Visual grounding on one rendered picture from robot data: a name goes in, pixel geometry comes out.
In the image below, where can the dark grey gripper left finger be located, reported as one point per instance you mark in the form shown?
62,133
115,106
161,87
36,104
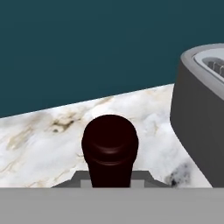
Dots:
79,178

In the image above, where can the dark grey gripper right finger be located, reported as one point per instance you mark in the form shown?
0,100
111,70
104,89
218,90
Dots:
141,178

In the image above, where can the dark brown bottle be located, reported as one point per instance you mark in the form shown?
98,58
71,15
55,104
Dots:
110,148

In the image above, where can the dark grey toaster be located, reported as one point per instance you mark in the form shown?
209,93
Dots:
198,122

